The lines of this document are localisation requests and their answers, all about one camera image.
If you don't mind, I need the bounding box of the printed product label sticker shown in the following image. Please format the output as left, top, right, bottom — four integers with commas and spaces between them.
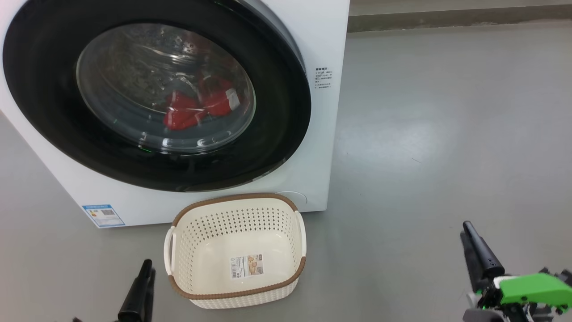
230, 254, 264, 279

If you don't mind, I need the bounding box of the blue energy label sticker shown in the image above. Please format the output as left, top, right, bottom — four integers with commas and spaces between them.
82, 204, 126, 228

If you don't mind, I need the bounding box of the red and white garment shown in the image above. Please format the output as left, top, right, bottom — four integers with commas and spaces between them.
163, 76, 242, 131

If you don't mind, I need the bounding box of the grey wall skirting strip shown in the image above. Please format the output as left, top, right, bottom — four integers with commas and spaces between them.
348, 4, 572, 33

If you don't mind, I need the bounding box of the white front-load washing machine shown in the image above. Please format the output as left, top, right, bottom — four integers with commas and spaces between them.
0, 0, 350, 229

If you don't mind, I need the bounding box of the cream perforated basket brown rim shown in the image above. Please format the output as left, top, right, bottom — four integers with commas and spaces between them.
164, 193, 307, 310

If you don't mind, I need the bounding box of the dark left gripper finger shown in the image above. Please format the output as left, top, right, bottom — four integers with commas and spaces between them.
140, 267, 156, 322
118, 259, 153, 322

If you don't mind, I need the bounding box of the round white drain filter cover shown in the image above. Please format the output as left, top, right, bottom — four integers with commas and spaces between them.
276, 191, 308, 210

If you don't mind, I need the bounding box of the small printed text label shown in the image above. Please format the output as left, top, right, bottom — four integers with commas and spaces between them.
315, 67, 333, 90

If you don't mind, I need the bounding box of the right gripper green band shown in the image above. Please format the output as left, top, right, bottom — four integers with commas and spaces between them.
460, 221, 572, 322

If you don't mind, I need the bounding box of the black round glass washer door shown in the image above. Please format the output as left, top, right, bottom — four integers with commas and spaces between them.
2, 0, 312, 193

